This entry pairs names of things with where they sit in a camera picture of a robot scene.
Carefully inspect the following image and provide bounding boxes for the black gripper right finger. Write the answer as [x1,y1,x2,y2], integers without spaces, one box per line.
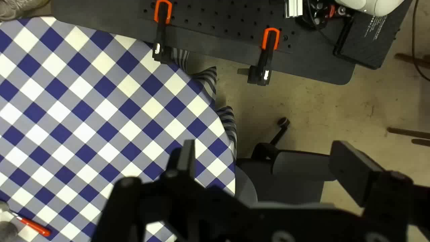
[329,140,412,211]

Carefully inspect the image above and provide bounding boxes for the red handled tool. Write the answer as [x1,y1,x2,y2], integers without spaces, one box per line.
[13,213,51,238]

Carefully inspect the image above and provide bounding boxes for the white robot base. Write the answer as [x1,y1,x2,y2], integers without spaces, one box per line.
[334,0,404,16]

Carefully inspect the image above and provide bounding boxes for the blue white checkered tablecloth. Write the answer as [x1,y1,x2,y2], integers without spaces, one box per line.
[0,17,235,242]

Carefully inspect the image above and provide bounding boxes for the orange black clamp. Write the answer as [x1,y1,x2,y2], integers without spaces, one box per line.
[247,27,281,86]
[153,0,173,63]

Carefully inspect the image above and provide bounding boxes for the orange black clamp right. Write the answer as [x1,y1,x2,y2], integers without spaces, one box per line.
[247,27,281,86]

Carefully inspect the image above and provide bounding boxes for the grey office chair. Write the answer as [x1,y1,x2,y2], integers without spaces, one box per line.
[235,117,334,205]

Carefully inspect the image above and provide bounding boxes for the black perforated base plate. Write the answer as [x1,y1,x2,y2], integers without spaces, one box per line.
[52,0,411,84]

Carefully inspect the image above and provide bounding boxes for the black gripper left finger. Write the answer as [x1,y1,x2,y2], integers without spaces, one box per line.
[161,140,196,197]

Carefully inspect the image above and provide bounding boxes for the orange black clamp left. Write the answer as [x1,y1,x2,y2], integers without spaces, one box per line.
[153,0,173,63]

